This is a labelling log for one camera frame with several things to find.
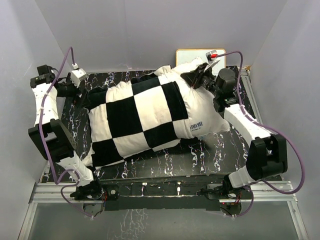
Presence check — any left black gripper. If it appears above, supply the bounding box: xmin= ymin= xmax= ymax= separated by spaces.
xmin=57 ymin=74 xmax=92 ymax=109

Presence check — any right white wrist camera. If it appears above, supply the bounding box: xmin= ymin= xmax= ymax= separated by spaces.
xmin=204 ymin=50 xmax=220 ymax=71

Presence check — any white pillow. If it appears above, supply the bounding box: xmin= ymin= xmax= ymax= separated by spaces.
xmin=149 ymin=57 xmax=230 ymax=139

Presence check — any black white checkered pillowcase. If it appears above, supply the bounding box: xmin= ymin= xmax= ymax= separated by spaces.
xmin=86 ymin=76 xmax=192 ymax=168

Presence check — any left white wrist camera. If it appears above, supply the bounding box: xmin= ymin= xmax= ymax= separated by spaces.
xmin=70 ymin=63 xmax=88 ymax=88

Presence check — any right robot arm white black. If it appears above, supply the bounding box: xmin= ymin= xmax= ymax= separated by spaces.
xmin=181 ymin=63 xmax=288 ymax=199

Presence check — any small whiteboard with wooden frame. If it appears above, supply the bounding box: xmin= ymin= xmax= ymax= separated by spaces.
xmin=175 ymin=48 xmax=226 ymax=66

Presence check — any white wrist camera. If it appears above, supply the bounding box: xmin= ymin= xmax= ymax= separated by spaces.
xmin=70 ymin=63 xmax=88 ymax=88
xmin=204 ymin=50 xmax=220 ymax=71

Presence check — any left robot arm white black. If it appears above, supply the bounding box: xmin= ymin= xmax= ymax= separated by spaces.
xmin=28 ymin=64 xmax=104 ymax=200

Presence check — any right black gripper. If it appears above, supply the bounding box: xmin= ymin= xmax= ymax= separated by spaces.
xmin=180 ymin=63 xmax=221 ymax=98

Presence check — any aluminium frame rail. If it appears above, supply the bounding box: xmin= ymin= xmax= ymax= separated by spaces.
xmin=18 ymin=67 xmax=310 ymax=240

